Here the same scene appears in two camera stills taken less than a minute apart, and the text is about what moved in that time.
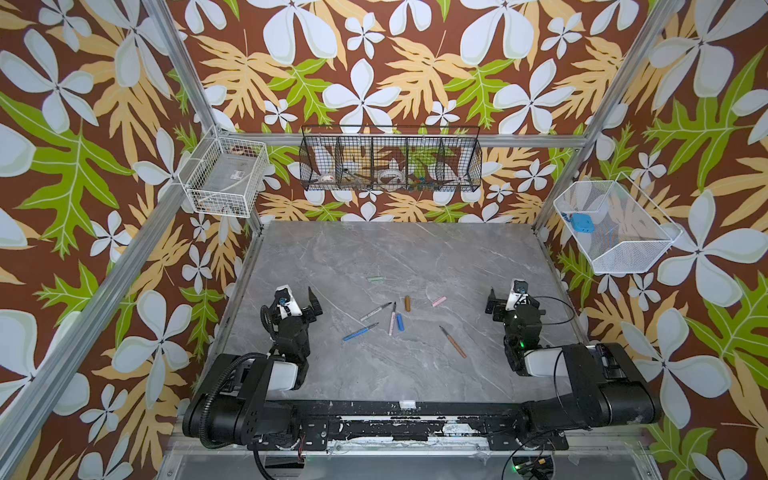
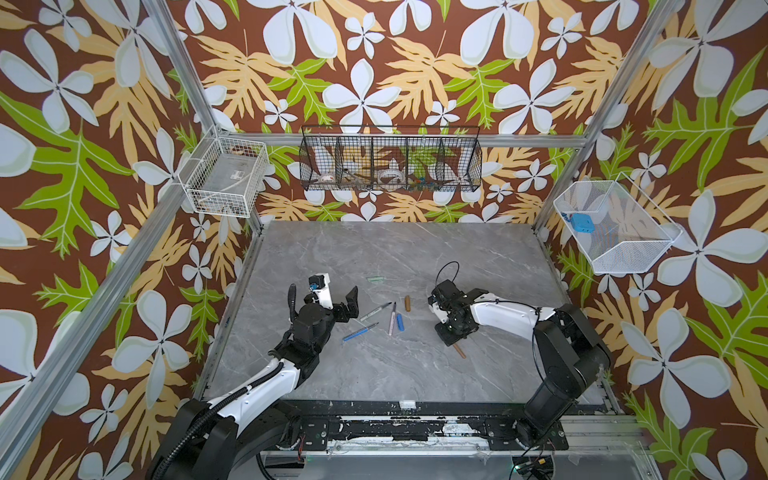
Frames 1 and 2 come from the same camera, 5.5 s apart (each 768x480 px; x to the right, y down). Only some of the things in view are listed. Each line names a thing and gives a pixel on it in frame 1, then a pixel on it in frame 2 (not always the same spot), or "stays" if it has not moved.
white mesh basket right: (629, 231) stays
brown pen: (454, 343) stays
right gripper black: (516, 310) → (450, 327)
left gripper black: (309, 316) → (343, 316)
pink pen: (392, 320) stays
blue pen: (360, 331) stays
